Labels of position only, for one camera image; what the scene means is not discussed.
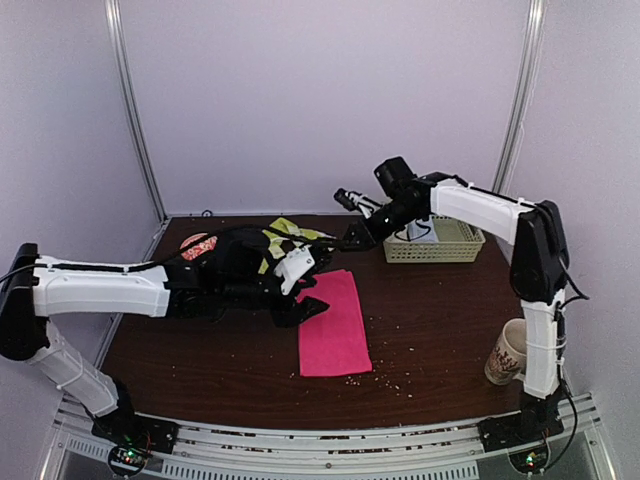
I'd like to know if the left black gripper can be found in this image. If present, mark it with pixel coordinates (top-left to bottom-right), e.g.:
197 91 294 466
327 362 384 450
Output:
220 258 329 328

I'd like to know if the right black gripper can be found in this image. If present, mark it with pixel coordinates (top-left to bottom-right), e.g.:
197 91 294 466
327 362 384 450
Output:
340 197 423 251

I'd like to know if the pink towel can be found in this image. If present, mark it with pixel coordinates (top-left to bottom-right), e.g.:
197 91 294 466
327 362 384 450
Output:
298 270 372 377

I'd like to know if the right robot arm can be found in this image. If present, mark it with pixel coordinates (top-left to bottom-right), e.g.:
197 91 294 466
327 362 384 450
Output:
334 157 576 442

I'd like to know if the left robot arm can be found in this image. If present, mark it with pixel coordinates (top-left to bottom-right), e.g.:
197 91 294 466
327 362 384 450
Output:
1 225 334 444

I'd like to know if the light blue rolled towel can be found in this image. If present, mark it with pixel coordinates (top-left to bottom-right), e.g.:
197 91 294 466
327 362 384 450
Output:
406 219 438 243

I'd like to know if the green patterned towel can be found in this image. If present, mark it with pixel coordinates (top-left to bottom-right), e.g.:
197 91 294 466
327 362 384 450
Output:
258 217 332 274

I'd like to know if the green plastic basket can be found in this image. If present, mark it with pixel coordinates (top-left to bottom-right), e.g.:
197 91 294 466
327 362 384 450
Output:
383 216 486 264

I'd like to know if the red patterned bowl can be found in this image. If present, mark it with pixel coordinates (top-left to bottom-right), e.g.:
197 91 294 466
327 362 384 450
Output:
180 233 218 261

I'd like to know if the cream mug red pattern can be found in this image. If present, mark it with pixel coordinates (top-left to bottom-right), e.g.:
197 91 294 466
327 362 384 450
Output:
484 318 527 386

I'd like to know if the left circuit board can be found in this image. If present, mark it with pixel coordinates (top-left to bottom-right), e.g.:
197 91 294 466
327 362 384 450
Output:
107 446 149 477

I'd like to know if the circuit board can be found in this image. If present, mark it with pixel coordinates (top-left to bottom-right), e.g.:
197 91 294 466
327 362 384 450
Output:
509 446 550 475
107 446 149 477

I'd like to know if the right circuit board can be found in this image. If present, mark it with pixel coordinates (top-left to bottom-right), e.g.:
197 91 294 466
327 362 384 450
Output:
509 446 550 475

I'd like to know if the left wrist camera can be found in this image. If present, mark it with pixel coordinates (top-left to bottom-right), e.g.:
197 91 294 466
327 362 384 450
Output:
274 244 330 295

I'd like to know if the right aluminium corner post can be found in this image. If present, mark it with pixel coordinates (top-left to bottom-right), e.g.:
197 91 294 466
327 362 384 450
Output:
492 0 547 194

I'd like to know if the aluminium corner post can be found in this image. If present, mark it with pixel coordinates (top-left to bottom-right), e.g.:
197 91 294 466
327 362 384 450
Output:
492 0 547 194
103 0 168 223

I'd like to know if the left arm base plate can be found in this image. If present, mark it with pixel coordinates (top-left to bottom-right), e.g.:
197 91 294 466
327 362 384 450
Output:
91 414 179 454

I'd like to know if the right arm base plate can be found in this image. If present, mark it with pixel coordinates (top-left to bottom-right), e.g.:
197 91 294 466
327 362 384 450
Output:
477 413 564 452

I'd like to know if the aluminium front rail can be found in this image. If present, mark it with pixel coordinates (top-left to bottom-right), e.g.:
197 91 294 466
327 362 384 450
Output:
49 394 601 480

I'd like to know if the left aluminium corner post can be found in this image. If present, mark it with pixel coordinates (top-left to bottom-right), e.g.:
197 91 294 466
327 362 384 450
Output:
103 0 168 223

